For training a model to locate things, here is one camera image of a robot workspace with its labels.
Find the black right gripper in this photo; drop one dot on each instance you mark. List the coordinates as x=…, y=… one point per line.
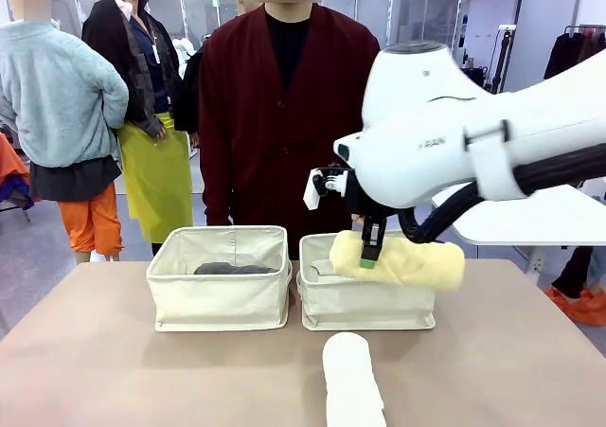
x=362, y=200

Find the yellow fluffy towel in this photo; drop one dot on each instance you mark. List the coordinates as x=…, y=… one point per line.
x=416, y=261

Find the grey towel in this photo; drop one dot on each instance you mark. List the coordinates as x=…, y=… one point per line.
x=237, y=269

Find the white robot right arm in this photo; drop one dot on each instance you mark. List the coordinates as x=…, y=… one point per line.
x=450, y=129

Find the bystander hand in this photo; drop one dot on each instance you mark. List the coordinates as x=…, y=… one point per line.
x=159, y=130

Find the beige fabric basket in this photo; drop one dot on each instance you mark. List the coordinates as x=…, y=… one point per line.
x=364, y=304
x=218, y=299

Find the white rolled towel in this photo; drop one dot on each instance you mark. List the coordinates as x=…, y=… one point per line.
x=352, y=379

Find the white side table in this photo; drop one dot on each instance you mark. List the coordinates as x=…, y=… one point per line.
x=544, y=218

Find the person in maroon cardigan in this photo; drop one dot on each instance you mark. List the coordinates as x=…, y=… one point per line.
x=246, y=114

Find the orange shoe covers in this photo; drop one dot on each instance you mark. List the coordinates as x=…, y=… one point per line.
x=577, y=306

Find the person with yellow apron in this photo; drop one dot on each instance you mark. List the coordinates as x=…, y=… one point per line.
x=156, y=185

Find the black light stand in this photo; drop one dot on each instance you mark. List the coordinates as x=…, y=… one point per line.
x=503, y=58

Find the person in black clothes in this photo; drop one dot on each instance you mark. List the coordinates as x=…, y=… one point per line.
x=189, y=91

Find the clothes rack with garments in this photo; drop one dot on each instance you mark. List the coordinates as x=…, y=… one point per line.
x=568, y=53

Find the person in blue fleece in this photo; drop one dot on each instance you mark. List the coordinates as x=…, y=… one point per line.
x=57, y=91

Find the orange cloth pile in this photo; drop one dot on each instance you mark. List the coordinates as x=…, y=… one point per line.
x=12, y=171

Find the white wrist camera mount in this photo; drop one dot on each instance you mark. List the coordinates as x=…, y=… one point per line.
x=318, y=188

